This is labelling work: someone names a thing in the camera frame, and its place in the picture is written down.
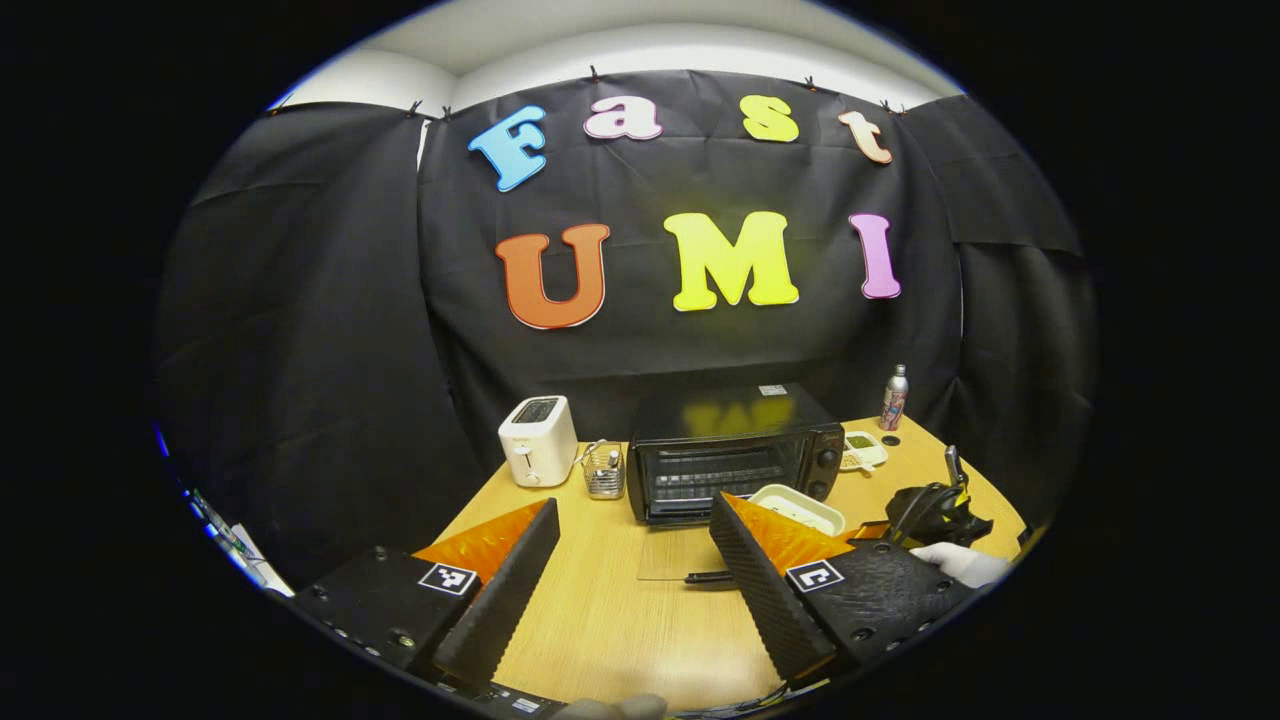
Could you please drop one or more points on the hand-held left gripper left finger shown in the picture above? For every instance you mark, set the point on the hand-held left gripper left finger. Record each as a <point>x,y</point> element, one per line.
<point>505,595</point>

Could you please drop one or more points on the silver spray bottle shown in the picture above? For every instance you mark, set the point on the silver spray bottle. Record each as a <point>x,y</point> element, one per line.
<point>894,400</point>

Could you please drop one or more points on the black electric oven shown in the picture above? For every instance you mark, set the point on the black electric oven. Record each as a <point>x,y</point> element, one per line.
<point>730,415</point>

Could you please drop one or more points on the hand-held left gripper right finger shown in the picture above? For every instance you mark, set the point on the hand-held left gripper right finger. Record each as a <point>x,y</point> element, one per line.
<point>765,595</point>

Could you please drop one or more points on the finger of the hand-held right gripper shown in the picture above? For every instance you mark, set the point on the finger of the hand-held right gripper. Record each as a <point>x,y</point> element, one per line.
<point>872,530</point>

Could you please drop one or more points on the white square dish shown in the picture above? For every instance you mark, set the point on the white square dish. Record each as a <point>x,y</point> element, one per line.
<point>800,505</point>

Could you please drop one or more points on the white toaster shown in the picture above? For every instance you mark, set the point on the white toaster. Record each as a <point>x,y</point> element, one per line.
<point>538,445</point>

